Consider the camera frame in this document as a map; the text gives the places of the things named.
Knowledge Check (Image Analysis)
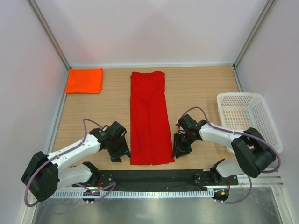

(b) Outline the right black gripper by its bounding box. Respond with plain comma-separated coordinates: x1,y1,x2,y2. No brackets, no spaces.
171,132,196,158

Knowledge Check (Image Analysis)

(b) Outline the red t shirt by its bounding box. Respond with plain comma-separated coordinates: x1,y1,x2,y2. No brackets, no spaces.
130,71,175,165

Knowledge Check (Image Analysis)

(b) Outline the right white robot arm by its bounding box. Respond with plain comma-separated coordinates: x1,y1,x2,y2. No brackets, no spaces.
172,114,278,185

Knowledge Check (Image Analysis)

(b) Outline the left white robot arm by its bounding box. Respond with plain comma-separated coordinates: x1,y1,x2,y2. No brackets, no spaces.
21,121,131,207

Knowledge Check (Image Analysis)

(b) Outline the white plastic perforated basket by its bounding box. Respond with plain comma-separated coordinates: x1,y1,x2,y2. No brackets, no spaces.
217,92,283,153

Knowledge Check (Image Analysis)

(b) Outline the folded orange t shirt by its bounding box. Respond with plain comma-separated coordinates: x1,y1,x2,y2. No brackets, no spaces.
64,68,103,94

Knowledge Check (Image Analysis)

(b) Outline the slotted cable duct rail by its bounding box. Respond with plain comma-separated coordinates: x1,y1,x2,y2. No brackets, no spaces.
50,189,214,199

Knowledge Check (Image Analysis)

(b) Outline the aluminium frame rail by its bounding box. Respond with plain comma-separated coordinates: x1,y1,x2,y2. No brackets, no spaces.
65,173,282,188

